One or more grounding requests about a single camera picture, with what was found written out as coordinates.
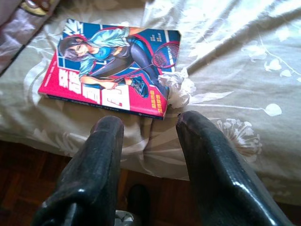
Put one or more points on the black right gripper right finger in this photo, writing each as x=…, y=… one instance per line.
x=211, y=176

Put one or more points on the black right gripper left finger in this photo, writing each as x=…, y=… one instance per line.
x=94, y=164

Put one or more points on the white tissue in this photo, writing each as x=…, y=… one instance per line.
x=181, y=87

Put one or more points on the colourful manga comic book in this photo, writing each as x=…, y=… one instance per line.
x=105, y=58

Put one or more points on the beige floral bed sheet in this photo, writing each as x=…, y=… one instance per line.
x=235, y=70

